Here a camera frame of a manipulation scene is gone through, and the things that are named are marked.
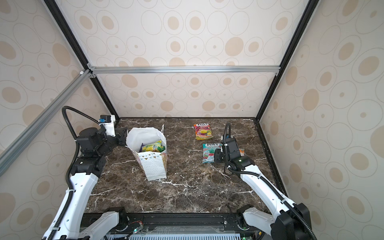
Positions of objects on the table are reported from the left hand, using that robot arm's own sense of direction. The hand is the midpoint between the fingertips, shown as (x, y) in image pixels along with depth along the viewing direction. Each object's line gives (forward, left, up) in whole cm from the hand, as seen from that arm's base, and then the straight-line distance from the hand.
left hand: (129, 125), depth 70 cm
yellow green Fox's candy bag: (-1, -10, -16) cm, 19 cm away
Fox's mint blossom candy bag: (+6, -40, -33) cm, 52 cm away
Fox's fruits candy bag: (+23, -37, -32) cm, 54 cm away
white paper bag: (-11, -9, -19) cm, 24 cm away
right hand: (-3, -44, -19) cm, 48 cm away
